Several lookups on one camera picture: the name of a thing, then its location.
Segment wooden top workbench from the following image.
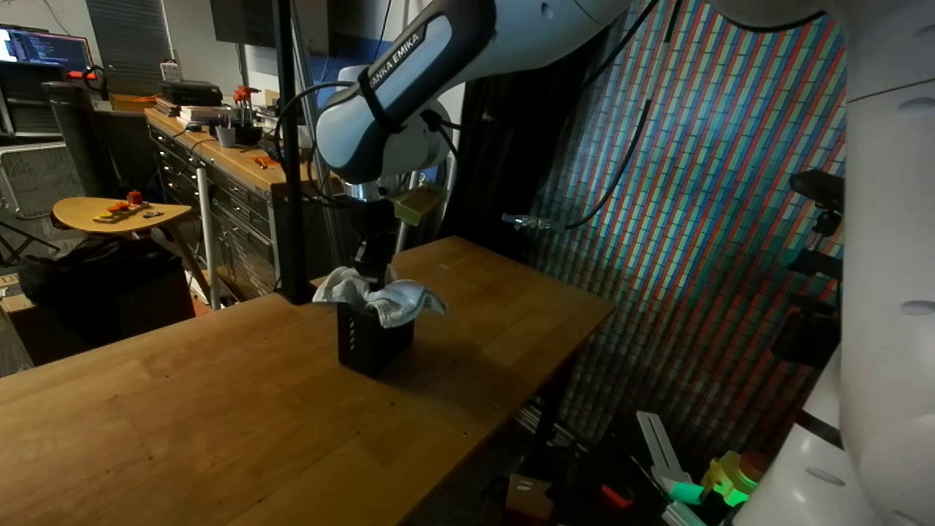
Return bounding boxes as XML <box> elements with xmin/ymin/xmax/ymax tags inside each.
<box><xmin>142</xmin><ymin>99</ymin><xmax>331</xmax><ymax>300</ymax></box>

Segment colourful striped screen panel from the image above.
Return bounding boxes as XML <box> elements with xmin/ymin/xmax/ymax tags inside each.
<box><xmin>506</xmin><ymin>0</ymin><xmax>849</xmax><ymax>476</ymax></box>

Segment white plastic strip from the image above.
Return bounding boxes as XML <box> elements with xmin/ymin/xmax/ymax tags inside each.
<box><xmin>633</xmin><ymin>410</ymin><xmax>687</xmax><ymax>490</ymax></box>

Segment black bag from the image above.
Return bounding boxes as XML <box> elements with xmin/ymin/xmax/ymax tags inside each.
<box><xmin>158</xmin><ymin>78</ymin><xmax>227</xmax><ymax>109</ymax></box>

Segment green plastic blocks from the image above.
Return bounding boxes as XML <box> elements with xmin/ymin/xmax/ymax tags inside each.
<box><xmin>662</xmin><ymin>448</ymin><xmax>765</xmax><ymax>514</ymax></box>

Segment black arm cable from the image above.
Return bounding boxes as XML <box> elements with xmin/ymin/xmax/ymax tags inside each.
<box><xmin>418</xmin><ymin>0</ymin><xmax>684</xmax><ymax>233</ymax></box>

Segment dark equipment rack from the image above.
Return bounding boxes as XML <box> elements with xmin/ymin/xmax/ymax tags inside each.
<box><xmin>0</xmin><ymin>62</ymin><xmax>104</xmax><ymax>223</ymax></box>

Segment lit computer monitor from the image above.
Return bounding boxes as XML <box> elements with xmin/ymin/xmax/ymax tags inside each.
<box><xmin>0</xmin><ymin>24</ymin><xmax>94</xmax><ymax>69</ymax></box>

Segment white metal bar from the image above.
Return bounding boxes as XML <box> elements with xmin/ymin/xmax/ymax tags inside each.
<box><xmin>193</xmin><ymin>164</ymin><xmax>221</xmax><ymax>309</ymax></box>

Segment dark hanging panel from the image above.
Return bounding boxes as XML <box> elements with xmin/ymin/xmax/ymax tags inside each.
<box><xmin>81</xmin><ymin>0</ymin><xmax>180</xmax><ymax>69</ymax></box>

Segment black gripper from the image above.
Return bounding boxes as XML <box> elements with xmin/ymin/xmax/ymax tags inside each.
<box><xmin>350</xmin><ymin>197</ymin><xmax>404</xmax><ymax>293</ymax></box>

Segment black storage case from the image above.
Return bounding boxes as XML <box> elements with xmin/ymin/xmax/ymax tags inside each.
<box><xmin>14</xmin><ymin>233</ymin><xmax>198</xmax><ymax>343</ymax></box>

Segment light blue white towel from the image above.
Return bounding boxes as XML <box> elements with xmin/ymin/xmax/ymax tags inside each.
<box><xmin>310</xmin><ymin>264</ymin><xmax>453</xmax><ymax>334</ymax></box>

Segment brown cardboard box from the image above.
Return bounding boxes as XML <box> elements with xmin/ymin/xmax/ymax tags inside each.
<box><xmin>503</xmin><ymin>471</ymin><xmax>559</xmax><ymax>526</ymax></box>

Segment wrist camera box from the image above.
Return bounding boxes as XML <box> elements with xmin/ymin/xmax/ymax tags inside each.
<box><xmin>391</xmin><ymin>188</ymin><xmax>448</xmax><ymax>227</ymax></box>

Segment round wooden stool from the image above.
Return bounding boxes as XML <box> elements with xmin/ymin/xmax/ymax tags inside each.
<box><xmin>47</xmin><ymin>194</ymin><xmax>196</xmax><ymax>240</ymax></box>

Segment black vertical pole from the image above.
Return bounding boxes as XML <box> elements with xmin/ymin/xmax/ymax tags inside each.
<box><xmin>269</xmin><ymin>0</ymin><xmax>326</xmax><ymax>306</ymax></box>

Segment small red object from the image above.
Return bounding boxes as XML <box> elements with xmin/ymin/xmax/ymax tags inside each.
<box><xmin>595</xmin><ymin>483</ymin><xmax>636</xmax><ymax>517</ymax></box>

